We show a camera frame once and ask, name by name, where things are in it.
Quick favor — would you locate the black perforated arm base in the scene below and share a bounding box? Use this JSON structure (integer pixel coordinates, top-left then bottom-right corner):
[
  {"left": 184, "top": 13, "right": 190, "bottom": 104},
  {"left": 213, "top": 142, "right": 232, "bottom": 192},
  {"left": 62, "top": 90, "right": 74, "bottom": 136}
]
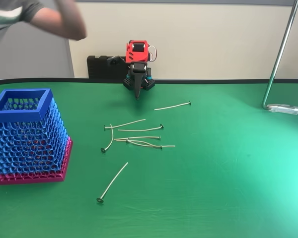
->
[{"left": 123, "top": 71, "right": 156, "bottom": 92}]

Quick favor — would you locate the curved vertical thin stick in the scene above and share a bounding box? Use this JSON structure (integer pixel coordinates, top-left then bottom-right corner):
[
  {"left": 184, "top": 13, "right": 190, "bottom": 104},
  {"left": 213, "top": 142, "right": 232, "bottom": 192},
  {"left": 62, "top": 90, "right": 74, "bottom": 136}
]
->
[{"left": 100, "top": 123, "right": 114, "bottom": 153}]

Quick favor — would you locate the blue and magenta lattice basket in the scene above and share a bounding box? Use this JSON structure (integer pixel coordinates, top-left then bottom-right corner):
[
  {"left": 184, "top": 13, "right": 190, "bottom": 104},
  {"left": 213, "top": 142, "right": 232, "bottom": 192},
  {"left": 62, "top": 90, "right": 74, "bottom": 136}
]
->
[{"left": 0, "top": 88, "right": 74, "bottom": 186}]

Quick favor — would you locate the black plastic case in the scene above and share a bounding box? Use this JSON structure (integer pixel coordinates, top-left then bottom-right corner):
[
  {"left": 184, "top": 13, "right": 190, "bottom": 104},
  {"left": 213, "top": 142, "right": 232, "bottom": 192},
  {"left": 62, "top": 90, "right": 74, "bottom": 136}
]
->
[{"left": 86, "top": 55, "right": 130, "bottom": 80}]

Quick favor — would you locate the green table cloth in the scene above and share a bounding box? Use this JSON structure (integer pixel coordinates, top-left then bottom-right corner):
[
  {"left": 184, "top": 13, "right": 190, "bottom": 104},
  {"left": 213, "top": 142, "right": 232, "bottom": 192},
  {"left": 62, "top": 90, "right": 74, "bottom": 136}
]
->
[{"left": 0, "top": 78, "right": 298, "bottom": 238}]

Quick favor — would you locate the chrome metal stand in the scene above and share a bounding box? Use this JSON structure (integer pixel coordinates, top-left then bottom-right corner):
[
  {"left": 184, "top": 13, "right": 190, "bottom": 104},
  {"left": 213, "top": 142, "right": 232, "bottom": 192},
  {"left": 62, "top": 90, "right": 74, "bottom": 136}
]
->
[{"left": 261, "top": 0, "right": 298, "bottom": 110}]

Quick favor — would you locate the clear plastic clamp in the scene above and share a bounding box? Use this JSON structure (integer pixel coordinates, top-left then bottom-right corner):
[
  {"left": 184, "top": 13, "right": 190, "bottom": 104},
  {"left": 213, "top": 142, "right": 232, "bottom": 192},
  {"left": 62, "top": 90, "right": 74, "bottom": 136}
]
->
[{"left": 266, "top": 103, "right": 298, "bottom": 116}]

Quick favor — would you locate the white red wrist cable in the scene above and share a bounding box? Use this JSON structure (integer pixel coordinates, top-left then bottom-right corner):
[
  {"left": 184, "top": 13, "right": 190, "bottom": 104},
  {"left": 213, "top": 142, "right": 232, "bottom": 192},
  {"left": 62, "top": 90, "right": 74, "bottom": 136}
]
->
[{"left": 148, "top": 45, "right": 158, "bottom": 62}]

